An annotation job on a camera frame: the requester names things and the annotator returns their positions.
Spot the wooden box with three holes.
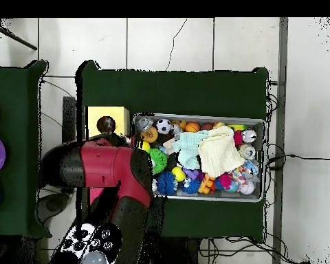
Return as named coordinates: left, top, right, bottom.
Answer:
left=85, top=106, right=131, bottom=206

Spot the shallow clear plastic bin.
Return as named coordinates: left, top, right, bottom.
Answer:
left=131, top=111, right=267, bottom=204

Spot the green spiky ball with eyes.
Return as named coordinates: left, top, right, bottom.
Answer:
left=148, top=148, right=168, bottom=175

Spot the orange ball with holes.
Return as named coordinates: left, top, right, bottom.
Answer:
left=140, top=125, right=160, bottom=144

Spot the small soccer ball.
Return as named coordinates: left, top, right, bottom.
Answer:
left=155, top=118, right=173, bottom=135

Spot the light blue cloth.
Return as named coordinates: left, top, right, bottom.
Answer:
left=170, top=130, right=210, bottom=170

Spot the small orange basketball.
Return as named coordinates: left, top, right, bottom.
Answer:
left=184, top=121, right=201, bottom=134

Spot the blue spiky ball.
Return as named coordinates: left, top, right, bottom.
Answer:
left=155, top=171, right=179, bottom=196

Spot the cream waffle cloth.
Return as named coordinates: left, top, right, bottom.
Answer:
left=197, top=125, right=246, bottom=179

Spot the white baseball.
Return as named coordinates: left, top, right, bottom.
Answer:
left=238, top=180, right=256, bottom=195

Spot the black upright stand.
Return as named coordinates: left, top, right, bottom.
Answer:
left=61, top=96, right=77, bottom=144

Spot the grey stand foot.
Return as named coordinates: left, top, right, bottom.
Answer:
left=38, top=192, right=72, bottom=223

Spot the dark green side table cloth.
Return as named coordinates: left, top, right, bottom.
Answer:
left=0, top=59, right=52, bottom=238

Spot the black tripod leg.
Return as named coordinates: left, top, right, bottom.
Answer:
left=0, top=19, right=38, bottom=51

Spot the black floor cable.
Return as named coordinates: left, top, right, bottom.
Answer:
left=265, top=153, right=330, bottom=170

